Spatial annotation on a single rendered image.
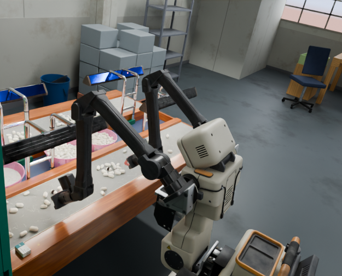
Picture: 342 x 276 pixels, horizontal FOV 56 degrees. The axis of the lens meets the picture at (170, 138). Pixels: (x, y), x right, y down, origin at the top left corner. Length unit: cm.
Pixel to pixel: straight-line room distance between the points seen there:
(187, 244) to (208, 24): 657
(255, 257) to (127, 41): 357
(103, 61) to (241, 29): 384
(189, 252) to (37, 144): 85
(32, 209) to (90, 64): 303
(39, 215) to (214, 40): 644
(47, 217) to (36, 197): 16
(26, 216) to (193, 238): 81
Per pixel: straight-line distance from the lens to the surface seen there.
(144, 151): 118
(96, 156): 210
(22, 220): 170
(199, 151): 123
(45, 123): 254
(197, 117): 153
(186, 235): 145
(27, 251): 150
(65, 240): 157
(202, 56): 778
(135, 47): 441
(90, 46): 447
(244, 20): 734
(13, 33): 431
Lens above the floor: 189
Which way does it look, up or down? 27 degrees down
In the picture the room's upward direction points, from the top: 11 degrees clockwise
